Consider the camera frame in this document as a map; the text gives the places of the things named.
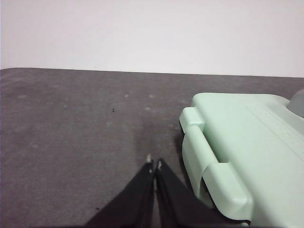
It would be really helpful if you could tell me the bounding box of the silver griddle lid handle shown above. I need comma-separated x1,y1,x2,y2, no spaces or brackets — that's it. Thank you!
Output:
287,89,304,118

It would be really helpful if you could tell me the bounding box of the mint green griddle lid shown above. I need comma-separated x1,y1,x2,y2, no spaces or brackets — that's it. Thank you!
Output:
179,93,304,223

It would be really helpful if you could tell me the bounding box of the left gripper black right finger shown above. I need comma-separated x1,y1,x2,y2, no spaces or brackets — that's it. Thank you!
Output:
154,158,251,228

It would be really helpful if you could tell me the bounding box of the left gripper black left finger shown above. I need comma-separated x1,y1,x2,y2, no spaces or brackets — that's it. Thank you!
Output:
85,154,156,228

